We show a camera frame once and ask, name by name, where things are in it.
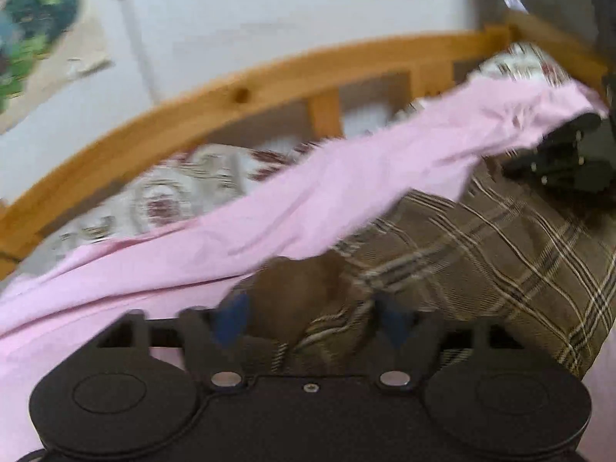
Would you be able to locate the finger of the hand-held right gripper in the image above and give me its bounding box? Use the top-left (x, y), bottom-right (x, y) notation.
top-left (543, 112), bottom-right (604, 151)
top-left (501, 147), bottom-right (584, 188)

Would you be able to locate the green wall poster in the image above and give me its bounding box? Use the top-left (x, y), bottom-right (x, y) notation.
top-left (0, 0), bottom-right (115, 133)

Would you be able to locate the wooden bed frame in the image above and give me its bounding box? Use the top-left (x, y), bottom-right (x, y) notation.
top-left (0, 12), bottom-right (613, 281)

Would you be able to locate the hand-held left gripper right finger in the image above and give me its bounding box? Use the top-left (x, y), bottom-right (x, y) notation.
top-left (373, 291), bottom-right (526, 392)

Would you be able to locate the brown plaid blanket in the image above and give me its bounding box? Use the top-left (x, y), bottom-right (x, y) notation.
top-left (236, 154), bottom-right (616, 381)

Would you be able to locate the pink cloth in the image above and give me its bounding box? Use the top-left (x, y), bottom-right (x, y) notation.
top-left (0, 79), bottom-right (616, 462)

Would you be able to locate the floral patterned bed sheet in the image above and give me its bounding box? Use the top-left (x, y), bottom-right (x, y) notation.
top-left (19, 41), bottom-right (579, 280)

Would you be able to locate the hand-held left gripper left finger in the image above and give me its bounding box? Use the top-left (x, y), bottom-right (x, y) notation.
top-left (94, 293), bottom-right (251, 392)

